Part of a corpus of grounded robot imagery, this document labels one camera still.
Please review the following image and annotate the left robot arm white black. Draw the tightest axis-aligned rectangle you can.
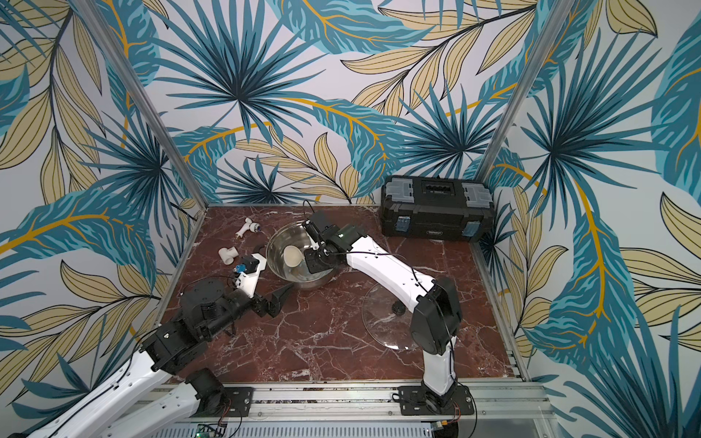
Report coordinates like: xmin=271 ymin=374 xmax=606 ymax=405
xmin=32 ymin=277 xmax=295 ymax=437

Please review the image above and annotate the black plastic toolbox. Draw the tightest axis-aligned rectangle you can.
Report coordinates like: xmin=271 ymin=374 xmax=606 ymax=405
xmin=379 ymin=175 xmax=496 ymax=243

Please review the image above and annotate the stainless steel pot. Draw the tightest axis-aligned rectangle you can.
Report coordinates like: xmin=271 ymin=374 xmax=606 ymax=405
xmin=266 ymin=221 xmax=344 ymax=289

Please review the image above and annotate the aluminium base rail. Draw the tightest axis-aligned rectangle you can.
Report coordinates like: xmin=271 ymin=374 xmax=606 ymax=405
xmin=155 ymin=379 xmax=563 ymax=437

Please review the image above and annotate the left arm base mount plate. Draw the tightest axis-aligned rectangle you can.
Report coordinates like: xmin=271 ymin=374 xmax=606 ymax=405
xmin=220 ymin=386 xmax=255 ymax=418

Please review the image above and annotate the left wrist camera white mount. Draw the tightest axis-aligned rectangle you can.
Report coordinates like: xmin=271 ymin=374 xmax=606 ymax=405
xmin=235 ymin=253 xmax=268 ymax=299

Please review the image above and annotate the white pipe tee fitting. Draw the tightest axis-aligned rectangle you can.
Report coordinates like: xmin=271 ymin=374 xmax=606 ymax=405
xmin=218 ymin=246 xmax=239 ymax=266

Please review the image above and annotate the glass pot lid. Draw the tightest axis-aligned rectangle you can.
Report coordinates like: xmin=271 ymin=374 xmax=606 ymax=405
xmin=361 ymin=284 xmax=420 ymax=351

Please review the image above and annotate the left aluminium corner post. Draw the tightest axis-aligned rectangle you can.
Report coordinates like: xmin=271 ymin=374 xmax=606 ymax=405
xmin=74 ymin=0 xmax=209 ymax=210

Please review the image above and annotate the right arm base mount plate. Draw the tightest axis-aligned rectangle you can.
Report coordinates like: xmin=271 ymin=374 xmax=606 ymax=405
xmin=392 ymin=384 xmax=476 ymax=417

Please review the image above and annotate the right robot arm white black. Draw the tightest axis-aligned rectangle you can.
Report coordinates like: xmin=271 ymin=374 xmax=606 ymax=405
xmin=302 ymin=212 xmax=463 ymax=414

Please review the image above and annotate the right aluminium corner post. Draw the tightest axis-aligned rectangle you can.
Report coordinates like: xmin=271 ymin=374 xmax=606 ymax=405
xmin=476 ymin=0 xmax=574 ymax=184

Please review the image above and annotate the aluminium corner post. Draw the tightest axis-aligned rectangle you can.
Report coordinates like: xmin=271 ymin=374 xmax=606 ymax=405
xmin=74 ymin=0 xmax=209 ymax=210
xmin=476 ymin=0 xmax=574 ymax=184

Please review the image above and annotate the cream spoon grey handle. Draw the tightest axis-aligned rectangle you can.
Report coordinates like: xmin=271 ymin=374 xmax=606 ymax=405
xmin=283 ymin=245 xmax=305 ymax=268

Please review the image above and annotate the white pipe fitting far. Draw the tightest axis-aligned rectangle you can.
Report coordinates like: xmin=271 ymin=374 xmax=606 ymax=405
xmin=235 ymin=217 xmax=260 ymax=239

